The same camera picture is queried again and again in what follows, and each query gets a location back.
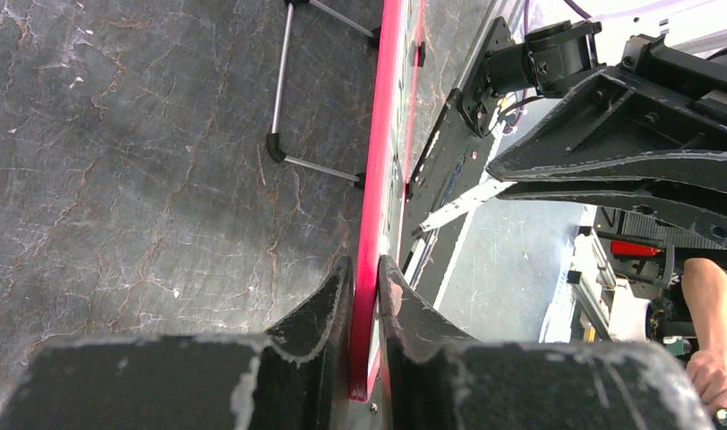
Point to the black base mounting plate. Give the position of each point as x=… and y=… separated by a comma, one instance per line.
x=464, y=138

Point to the silver whiteboard wire stand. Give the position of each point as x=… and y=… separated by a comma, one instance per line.
x=321, y=111

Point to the person in white shirt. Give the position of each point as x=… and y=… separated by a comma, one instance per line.
x=704, y=288

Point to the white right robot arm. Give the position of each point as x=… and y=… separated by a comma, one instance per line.
x=553, y=61

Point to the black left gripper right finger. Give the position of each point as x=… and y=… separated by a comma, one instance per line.
x=436, y=376

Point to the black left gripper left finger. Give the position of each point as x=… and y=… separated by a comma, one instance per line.
x=291, y=376

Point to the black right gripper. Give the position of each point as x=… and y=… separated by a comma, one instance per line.
x=663, y=118

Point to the pink framed whiteboard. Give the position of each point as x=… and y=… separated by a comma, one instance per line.
x=385, y=177

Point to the black white whiteboard marker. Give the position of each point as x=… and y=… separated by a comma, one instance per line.
x=467, y=201

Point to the small black clip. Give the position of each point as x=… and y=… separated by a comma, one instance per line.
x=420, y=54
x=408, y=190

